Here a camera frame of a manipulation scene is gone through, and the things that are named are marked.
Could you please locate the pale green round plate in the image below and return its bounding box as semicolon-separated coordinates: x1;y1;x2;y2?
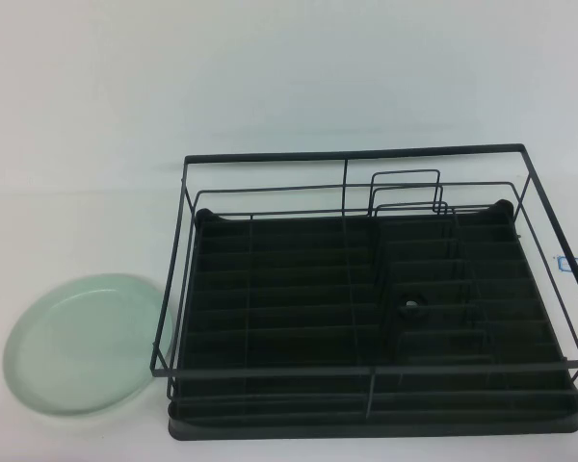
3;272;175;419

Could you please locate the black plastic drip tray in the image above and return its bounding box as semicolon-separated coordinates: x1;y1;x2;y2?
166;198;578;442

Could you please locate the black wire dish rack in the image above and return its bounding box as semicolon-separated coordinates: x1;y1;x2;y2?
148;141;578;421

